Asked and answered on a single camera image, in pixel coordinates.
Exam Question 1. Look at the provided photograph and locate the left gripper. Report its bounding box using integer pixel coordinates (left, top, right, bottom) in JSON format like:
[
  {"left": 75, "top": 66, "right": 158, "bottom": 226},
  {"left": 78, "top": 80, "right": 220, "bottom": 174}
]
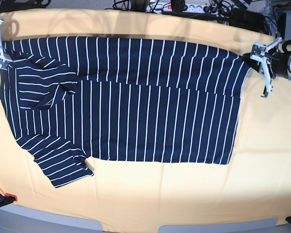
[{"left": 242, "top": 52, "right": 291, "bottom": 82}]

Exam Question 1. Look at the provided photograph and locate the navy white striped T-shirt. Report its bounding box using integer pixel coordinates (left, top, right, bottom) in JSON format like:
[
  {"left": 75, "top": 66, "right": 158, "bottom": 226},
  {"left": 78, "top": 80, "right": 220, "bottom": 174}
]
[{"left": 0, "top": 36, "right": 250, "bottom": 188}]

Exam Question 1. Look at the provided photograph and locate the black power adapter box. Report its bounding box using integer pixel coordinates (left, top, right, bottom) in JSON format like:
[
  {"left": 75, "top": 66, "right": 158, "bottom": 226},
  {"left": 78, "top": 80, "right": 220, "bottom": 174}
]
[{"left": 229, "top": 8, "right": 264, "bottom": 27}]

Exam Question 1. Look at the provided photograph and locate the black round object top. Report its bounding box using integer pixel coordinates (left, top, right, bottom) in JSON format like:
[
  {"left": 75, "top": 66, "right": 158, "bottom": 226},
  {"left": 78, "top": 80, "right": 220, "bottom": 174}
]
[{"left": 170, "top": 0, "right": 186, "bottom": 13}]

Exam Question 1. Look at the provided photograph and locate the white power strip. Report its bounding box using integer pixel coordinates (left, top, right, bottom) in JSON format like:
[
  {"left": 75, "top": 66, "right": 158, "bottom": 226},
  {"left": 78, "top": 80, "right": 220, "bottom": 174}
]
[{"left": 145, "top": 1, "right": 208, "bottom": 14}]

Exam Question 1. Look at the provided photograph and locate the blue red clamp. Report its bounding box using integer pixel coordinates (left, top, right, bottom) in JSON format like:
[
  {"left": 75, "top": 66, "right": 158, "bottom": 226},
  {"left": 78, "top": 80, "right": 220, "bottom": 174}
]
[{"left": 0, "top": 187, "right": 17, "bottom": 209}]

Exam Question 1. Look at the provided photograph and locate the grey pad bottom right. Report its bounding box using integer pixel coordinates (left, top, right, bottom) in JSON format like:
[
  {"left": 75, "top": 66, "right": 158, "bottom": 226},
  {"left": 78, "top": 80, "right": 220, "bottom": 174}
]
[{"left": 158, "top": 218, "right": 278, "bottom": 233}]

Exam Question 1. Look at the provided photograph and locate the grey pad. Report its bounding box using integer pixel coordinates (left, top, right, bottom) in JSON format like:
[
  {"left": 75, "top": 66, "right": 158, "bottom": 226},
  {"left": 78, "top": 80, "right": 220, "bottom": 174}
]
[
  {"left": 158, "top": 218, "right": 278, "bottom": 233},
  {"left": 0, "top": 210, "right": 102, "bottom": 233}
]

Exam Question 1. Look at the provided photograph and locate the grey pad bottom left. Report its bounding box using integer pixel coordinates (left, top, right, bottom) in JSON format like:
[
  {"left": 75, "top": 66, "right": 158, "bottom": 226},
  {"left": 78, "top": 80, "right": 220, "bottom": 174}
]
[{"left": 0, "top": 210, "right": 102, "bottom": 233}]

